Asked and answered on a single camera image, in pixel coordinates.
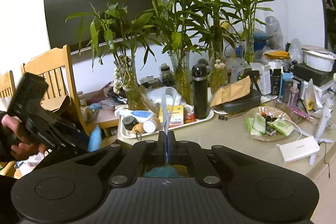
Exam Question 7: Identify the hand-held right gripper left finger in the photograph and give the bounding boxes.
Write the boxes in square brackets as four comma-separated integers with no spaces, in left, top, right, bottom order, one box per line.
[69,131,167,188]

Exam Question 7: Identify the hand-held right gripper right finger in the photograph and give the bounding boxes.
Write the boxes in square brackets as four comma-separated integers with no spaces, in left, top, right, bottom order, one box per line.
[167,131,264,188]

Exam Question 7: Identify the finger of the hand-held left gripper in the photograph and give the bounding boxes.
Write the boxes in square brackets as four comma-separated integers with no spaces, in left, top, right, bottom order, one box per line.
[52,119,90,155]

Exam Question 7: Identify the teal blue cloth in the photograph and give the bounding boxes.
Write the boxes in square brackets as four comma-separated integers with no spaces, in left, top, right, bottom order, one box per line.
[144,165,184,178]

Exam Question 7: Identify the light blue cloth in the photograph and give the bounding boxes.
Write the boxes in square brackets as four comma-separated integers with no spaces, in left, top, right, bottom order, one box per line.
[87,124,103,153]

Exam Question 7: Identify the clear plastic bag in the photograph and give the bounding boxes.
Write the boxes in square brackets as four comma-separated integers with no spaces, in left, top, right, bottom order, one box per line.
[265,16,285,50]
[160,86,176,135]

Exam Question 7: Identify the person's left hand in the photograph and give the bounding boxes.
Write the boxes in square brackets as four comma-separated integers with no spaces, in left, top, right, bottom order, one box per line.
[1,115,40,161]

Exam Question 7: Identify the wooden chair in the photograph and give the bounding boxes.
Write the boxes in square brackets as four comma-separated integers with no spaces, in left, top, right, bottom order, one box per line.
[20,45,91,135]
[0,70,16,100]

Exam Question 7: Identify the white cap brown bottle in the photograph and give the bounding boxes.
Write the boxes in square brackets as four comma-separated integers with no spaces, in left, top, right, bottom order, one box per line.
[143,117,160,133]

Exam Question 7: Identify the yellow medicine box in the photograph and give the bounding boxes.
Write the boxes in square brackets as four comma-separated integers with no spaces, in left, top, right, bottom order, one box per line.
[159,105,184,128]

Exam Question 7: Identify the orange snack packet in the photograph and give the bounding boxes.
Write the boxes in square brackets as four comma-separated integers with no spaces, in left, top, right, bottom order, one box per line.
[184,112,196,125]

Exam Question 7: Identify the wooden side table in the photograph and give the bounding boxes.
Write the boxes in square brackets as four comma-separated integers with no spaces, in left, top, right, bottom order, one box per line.
[79,90,124,138]

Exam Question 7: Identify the white blue lotion tube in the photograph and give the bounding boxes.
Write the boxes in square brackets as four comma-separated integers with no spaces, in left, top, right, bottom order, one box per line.
[115,106,156,122]

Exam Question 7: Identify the white tray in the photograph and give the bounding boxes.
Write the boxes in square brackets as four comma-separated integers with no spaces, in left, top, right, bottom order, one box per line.
[118,109,214,139]

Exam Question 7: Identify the black lid jar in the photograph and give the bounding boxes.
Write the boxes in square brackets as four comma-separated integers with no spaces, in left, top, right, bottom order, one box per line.
[122,116,137,131]

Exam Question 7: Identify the white plastic bag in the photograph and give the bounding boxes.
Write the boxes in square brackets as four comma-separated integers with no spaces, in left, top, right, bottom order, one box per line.
[146,86,184,109]

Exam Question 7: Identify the brown paper bag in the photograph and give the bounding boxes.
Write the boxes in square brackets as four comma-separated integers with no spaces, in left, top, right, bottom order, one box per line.
[139,85,158,109]

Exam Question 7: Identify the black thermos bottle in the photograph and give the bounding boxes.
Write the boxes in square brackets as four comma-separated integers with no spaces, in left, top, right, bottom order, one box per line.
[191,64,213,120]

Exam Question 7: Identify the bamboo in wide glass vase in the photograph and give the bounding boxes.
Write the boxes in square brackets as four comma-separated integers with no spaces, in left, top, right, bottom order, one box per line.
[66,0,158,111]

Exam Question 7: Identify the dark glass jar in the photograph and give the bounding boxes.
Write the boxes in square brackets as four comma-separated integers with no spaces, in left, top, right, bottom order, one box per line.
[160,63,174,86]

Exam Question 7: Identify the bamboo in fluted glass vase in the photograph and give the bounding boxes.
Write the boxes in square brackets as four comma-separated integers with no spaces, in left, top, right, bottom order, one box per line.
[126,0,210,105]

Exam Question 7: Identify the green wet wipe packet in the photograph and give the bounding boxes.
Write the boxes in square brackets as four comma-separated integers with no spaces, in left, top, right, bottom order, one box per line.
[244,117,255,135]
[270,119,295,137]
[251,112,268,135]

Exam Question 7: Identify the brown paper envelope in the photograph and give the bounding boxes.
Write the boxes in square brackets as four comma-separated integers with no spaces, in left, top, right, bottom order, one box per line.
[210,76,252,107]

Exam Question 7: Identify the bamboo in slim glass vase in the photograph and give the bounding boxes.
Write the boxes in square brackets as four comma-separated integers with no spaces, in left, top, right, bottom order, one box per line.
[192,0,242,94]

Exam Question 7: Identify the black hard case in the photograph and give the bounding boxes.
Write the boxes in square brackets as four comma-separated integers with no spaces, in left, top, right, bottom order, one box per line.
[217,89,262,114]

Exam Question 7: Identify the glass plate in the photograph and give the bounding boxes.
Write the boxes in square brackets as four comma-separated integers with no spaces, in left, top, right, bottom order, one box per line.
[243,106,298,143]

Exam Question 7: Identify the small black packets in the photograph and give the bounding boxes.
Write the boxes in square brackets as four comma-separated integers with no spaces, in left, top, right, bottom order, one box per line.
[260,114,279,135]

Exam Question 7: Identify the white carton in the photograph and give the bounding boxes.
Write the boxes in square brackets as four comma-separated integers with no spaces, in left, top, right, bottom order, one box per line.
[249,63,272,96]

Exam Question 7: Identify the black carton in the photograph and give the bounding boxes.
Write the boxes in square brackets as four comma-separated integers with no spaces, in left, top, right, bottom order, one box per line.
[271,68,282,95]

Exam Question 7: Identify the bamboo in small glass vase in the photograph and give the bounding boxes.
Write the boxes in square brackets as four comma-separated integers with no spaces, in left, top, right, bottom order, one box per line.
[223,0,282,64]

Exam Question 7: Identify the white power bank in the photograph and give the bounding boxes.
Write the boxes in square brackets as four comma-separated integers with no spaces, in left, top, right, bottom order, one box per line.
[279,136,321,164]

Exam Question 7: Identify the blue box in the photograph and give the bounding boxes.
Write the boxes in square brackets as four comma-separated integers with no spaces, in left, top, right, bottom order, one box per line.
[279,72,294,102]

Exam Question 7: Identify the pink pump bottle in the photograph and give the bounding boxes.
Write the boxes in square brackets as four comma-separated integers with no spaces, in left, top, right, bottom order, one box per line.
[287,81,300,107]

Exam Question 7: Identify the pink comb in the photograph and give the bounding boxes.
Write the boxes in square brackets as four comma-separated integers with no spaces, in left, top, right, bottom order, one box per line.
[274,101,315,119]

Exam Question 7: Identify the yellow cloth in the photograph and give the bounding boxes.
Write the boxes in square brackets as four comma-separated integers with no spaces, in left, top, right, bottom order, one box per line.
[263,50,291,59]

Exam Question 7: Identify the white foil bag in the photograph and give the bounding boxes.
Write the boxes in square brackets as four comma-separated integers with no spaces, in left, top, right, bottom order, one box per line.
[304,79,324,112]

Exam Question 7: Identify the white handheld gimbal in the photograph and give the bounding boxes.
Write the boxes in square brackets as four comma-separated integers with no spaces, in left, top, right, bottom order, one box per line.
[309,98,336,166]

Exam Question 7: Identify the black box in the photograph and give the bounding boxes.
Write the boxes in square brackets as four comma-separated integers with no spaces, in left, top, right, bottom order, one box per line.
[293,63,335,86]

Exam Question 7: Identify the crumpled clear plastic bag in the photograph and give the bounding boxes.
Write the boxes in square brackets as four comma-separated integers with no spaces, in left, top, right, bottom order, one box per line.
[265,16,285,50]

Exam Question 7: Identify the white food container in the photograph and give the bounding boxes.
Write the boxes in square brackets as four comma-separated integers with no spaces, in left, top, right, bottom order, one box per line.
[302,45,336,72]

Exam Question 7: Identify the tan bottle with key ring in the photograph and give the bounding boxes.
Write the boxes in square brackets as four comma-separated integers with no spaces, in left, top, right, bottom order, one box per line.
[131,123,144,141]

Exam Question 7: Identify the wall television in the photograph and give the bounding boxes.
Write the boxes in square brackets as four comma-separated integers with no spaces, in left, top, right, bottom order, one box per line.
[43,0,161,56]

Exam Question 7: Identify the thin black cable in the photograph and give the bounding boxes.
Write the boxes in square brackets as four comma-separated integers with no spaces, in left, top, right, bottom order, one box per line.
[323,141,331,178]

